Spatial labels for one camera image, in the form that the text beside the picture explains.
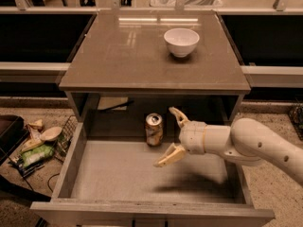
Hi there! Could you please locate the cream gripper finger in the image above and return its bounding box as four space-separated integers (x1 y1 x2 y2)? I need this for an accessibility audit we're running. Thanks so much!
153 143 187 167
169 107 189 129

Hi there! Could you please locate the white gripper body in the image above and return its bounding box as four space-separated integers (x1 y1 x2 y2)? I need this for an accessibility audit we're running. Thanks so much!
179 121 206 154

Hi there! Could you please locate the orange soda can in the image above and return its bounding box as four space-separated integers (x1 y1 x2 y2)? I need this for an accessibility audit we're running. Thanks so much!
145 113 163 147

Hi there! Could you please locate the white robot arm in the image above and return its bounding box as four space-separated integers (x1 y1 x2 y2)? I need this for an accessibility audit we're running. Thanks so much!
154 107 303 185

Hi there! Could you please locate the grey cabinet with glossy top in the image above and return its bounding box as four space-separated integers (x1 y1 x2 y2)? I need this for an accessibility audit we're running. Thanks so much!
60 9 250 116

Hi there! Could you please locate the open grey top drawer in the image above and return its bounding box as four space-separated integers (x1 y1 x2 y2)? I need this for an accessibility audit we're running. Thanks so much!
31 125 275 227

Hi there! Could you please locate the white ceramic bowl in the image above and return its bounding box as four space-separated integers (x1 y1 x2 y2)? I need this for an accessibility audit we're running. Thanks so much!
164 28 200 58

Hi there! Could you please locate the beige bowl on floor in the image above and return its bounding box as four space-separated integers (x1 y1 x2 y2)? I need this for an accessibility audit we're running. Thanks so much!
40 127 62 141

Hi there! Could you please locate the green snack bag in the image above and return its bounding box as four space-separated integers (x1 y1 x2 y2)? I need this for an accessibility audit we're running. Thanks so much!
21 144 54 167

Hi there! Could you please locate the yellow sponge piece on floor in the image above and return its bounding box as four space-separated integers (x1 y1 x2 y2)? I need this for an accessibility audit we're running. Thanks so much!
28 119 44 131

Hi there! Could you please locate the black bin on floor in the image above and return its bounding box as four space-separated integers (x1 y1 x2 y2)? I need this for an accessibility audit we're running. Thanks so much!
0 114 29 165

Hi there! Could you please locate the black wire basket right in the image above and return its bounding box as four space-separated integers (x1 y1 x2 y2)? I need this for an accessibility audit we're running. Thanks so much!
288 104 303 141

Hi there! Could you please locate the black wire basket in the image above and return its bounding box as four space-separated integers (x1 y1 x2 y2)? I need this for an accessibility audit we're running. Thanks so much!
288 104 303 141
54 115 78 163

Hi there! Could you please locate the black wire basket left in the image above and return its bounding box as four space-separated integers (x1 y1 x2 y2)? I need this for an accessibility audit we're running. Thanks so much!
54 115 78 163

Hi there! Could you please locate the black cable on floor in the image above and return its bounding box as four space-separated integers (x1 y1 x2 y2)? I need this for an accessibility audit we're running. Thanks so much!
46 172 61 193

